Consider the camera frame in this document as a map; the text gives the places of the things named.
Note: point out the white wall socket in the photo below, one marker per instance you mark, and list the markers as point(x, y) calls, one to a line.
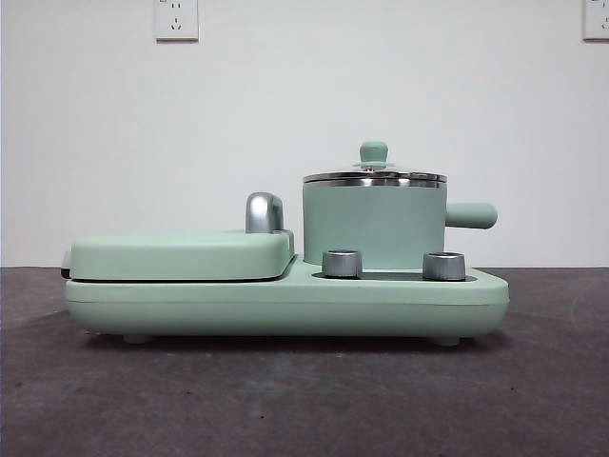
point(176, 21)
point(597, 19)

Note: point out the mint green griddle cover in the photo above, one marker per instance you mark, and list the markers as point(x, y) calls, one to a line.
point(166, 252)

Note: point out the glass lid with green knob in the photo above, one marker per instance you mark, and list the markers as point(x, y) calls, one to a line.
point(374, 151)

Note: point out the mint green breakfast machine base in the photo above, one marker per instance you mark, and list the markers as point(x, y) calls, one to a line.
point(238, 304)

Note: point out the silver control knob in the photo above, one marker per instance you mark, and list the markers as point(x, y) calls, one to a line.
point(443, 265)
point(341, 263)

